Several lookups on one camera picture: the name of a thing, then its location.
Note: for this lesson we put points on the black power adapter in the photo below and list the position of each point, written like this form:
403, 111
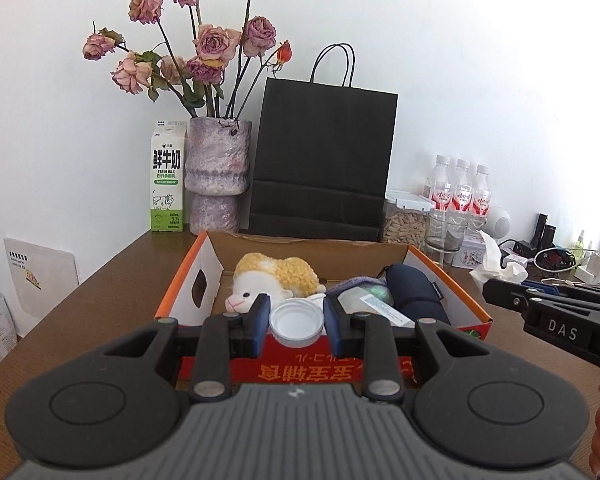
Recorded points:
522, 247

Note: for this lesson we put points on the yellow white plush toy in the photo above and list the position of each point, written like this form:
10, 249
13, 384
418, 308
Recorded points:
275, 272

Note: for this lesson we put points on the black paper bag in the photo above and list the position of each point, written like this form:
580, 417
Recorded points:
325, 160

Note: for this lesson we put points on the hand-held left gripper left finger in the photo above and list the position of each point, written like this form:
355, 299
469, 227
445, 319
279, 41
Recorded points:
262, 325

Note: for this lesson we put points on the dried pink rose bouquet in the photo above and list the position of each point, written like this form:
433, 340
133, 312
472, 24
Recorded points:
212, 42

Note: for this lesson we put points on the large white tissue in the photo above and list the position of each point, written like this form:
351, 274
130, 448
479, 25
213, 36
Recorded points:
495, 265

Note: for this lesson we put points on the white plug chargers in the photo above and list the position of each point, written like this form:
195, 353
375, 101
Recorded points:
595, 266

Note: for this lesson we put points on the clear glass cup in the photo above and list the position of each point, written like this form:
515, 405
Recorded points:
445, 239

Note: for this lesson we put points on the white tin box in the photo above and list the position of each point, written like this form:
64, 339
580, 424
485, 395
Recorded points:
472, 256

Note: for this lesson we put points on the small green bottle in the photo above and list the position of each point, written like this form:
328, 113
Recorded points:
580, 243

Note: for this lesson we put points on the clear water bottle red label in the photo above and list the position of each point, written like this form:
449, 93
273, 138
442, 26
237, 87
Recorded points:
440, 185
481, 192
462, 187

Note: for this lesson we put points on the translucent plastic jar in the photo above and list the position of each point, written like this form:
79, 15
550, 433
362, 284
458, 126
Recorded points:
375, 304

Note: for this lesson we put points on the dark blue case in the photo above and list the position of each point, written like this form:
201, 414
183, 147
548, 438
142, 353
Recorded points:
417, 295

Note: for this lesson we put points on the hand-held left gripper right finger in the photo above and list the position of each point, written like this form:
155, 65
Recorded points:
332, 327

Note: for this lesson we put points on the white green milk carton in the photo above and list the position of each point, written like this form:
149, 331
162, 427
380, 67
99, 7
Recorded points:
167, 180

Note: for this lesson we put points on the black upright device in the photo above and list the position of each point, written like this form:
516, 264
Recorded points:
545, 232

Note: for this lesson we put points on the white round robot speaker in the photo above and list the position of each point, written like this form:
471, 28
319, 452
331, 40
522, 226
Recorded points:
500, 220

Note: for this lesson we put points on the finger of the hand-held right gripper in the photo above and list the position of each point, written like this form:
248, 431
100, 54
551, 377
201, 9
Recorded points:
542, 285
502, 292

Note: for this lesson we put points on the white jar cap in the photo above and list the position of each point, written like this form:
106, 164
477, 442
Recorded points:
297, 322

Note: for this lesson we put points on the white envelope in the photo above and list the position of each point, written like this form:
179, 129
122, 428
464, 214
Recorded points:
40, 280

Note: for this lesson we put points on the clear seed storage container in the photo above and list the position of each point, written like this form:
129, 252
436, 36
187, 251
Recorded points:
405, 226

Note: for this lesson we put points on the orange cardboard box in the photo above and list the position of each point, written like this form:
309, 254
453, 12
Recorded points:
280, 255

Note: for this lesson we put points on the purple white vase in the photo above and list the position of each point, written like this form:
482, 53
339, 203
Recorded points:
217, 170

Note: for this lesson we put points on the black red device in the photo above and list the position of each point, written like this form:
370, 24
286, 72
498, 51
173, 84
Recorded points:
555, 261

